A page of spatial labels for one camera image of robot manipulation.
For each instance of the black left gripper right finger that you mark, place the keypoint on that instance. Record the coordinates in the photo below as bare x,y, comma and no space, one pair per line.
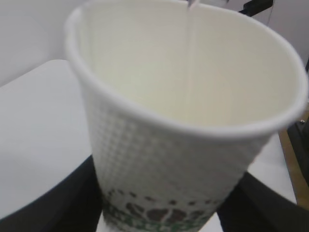
253,207

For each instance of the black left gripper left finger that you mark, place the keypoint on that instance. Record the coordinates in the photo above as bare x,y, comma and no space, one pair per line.
74,205

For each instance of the white paper cup green logo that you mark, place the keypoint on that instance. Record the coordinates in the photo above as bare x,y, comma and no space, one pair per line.
179,99

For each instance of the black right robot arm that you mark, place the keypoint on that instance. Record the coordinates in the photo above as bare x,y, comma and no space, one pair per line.
255,7

